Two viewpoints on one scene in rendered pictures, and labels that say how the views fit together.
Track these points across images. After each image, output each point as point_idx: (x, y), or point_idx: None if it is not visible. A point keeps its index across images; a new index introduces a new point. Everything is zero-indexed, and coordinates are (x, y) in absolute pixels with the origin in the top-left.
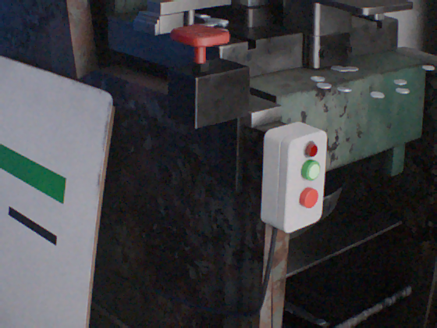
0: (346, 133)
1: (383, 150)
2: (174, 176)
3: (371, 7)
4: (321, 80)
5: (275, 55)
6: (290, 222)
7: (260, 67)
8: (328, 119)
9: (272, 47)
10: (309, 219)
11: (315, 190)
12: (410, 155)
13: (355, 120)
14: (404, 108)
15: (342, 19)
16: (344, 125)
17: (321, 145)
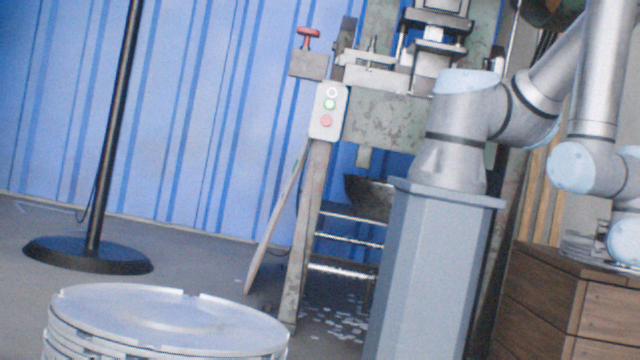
0: (408, 131)
1: None
2: None
3: (421, 39)
4: (397, 92)
5: (386, 82)
6: (312, 130)
7: (372, 85)
8: (393, 115)
9: (384, 75)
10: (327, 137)
11: (329, 116)
12: (496, 193)
13: (418, 126)
14: None
15: (438, 70)
16: (407, 125)
17: (342, 95)
